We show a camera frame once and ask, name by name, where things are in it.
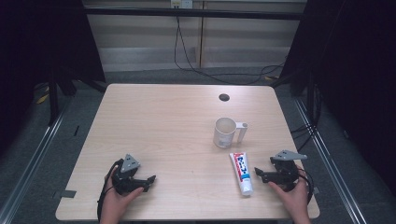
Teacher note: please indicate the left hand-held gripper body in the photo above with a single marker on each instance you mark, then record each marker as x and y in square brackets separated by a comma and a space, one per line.
[126, 179]

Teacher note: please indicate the black curtain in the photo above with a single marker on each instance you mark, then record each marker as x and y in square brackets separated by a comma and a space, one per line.
[351, 77]
[37, 56]

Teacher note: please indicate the black horizontal frame bar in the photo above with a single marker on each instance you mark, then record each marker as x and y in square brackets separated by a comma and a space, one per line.
[193, 13]

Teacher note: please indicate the person's left hand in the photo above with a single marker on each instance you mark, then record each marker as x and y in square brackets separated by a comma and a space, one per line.
[116, 203]

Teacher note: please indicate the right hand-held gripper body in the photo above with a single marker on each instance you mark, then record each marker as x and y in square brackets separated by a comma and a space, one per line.
[285, 170]

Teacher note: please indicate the yellow floor tape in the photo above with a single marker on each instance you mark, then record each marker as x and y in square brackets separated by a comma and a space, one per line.
[42, 99]

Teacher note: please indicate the person's right hand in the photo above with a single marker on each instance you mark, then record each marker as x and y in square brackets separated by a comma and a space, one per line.
[294, 200]

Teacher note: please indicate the dark round table grommet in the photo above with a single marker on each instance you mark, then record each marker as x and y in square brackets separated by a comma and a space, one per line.
[224, 97]

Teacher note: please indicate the black metal stand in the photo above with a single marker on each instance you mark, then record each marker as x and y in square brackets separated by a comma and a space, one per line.
[53, 96]

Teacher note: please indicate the white toothpaste tube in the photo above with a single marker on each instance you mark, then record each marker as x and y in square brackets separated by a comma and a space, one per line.
[242, 172]

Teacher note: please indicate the white wall socket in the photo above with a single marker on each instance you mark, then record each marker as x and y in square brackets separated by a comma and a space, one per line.
[181, 3]

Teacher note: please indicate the metal floor rail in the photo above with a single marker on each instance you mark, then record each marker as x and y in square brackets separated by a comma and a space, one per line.
[28, 161]
[330, 161]

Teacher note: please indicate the grey tape strip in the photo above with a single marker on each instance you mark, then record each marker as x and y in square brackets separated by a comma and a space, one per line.
[64, 194]

